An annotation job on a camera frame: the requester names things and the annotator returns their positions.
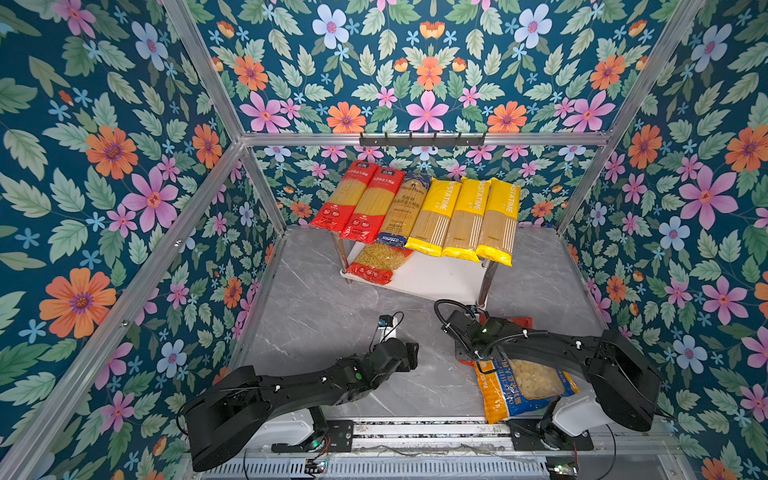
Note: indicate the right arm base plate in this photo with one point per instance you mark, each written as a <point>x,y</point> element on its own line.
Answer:
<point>527,435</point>

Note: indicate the yellow Pastatime spaghetti bag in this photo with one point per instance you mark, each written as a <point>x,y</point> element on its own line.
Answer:
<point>431,226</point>

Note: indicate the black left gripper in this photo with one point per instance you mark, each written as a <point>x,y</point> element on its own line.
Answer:
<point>412,358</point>

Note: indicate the white two-tier shelf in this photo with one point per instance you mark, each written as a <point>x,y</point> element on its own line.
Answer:
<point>435,278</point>

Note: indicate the small red pasta bag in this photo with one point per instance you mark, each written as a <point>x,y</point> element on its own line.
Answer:
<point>482,318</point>

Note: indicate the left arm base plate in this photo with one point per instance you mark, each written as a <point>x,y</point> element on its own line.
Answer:
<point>333,436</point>

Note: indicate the red spaghetti bag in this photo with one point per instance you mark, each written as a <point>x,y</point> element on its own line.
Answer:
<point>367,219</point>
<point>338,209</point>

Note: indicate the aluminium front rail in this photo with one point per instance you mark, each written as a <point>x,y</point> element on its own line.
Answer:
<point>443,433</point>

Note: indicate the amber blue spaghetti bag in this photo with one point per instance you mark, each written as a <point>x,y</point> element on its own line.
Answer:
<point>404,210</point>

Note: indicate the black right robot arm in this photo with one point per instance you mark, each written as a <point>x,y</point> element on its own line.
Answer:
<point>626,385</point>

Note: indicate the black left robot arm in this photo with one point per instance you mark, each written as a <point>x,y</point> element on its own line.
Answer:
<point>222,420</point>

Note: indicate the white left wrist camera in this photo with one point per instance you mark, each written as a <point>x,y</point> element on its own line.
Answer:
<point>384,328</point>

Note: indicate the black hook rail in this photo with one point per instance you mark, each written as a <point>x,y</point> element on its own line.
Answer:
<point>411,139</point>

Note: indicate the blue orange pasta bag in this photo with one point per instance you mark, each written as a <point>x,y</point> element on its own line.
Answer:
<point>513,387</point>

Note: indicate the red macaroni bag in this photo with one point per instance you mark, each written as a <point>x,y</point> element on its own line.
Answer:
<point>377,263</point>

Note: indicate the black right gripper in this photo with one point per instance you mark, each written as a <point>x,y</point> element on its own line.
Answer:
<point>458,354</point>

